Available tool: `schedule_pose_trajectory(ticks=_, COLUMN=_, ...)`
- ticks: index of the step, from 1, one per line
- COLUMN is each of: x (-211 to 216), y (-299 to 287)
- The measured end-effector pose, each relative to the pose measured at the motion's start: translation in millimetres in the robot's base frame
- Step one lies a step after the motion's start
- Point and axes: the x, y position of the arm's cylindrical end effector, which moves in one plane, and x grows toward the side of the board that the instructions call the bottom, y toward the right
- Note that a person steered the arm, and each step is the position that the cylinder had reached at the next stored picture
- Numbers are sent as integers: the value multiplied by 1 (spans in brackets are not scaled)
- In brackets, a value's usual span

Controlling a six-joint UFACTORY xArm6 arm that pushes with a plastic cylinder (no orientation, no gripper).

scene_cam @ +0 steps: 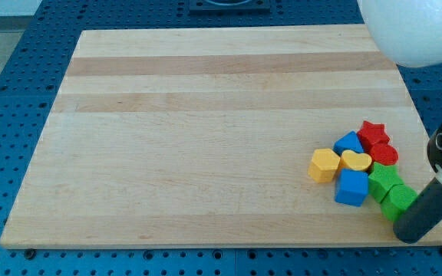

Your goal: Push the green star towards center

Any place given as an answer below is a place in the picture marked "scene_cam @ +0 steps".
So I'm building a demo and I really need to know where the wooden board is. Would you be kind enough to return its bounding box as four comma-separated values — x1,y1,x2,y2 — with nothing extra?
0,25,434,249

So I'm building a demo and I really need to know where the yellow heart block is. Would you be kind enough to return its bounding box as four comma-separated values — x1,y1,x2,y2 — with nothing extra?
338,149,373,172

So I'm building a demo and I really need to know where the red cylinder block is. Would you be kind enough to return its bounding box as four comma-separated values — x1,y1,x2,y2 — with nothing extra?
368,143,399,166

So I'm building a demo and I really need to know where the red star block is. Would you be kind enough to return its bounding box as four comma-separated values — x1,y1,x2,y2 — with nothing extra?
357,120,390,152

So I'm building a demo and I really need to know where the yellow hexagon block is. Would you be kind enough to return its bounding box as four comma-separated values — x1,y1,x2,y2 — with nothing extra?
308,148,341,183

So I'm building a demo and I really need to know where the blue triangle block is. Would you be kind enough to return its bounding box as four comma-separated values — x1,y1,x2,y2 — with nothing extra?
333,131,364,156

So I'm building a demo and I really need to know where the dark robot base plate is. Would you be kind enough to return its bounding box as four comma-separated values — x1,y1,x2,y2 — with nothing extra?
189,0,271,14

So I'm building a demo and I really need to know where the blue cube block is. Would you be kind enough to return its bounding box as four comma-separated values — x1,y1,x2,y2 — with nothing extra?
335,169,368,207

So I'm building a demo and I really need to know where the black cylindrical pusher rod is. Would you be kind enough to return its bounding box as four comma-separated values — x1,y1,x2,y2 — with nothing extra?
393,176,442,244

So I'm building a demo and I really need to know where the green star block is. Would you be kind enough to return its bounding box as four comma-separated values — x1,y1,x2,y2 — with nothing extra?
368,162,404,203

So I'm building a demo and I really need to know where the green cylinder block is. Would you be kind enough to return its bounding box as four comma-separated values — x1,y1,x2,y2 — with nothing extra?
381,185,417,222

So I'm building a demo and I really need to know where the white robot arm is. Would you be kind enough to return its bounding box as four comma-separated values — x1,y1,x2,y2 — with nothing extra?
358,0,442,244

